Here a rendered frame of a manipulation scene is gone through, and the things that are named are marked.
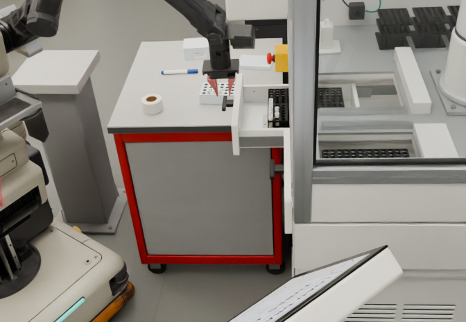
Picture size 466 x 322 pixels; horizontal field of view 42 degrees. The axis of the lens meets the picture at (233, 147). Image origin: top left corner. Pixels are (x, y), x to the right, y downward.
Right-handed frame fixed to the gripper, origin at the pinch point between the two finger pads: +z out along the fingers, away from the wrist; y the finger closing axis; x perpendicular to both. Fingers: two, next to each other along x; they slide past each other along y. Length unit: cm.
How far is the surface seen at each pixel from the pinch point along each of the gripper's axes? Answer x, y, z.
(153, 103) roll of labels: 20.2, -25.7, 15.5
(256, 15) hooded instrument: 82, 8, 14
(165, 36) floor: 237, -61, 97
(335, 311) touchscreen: -95, 22, -23
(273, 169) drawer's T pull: -30.4, 13.8, 4.4
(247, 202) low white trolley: 14, 4, 55
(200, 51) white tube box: 58, -13, 17
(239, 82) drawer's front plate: 10.2, 4.2, 2.9
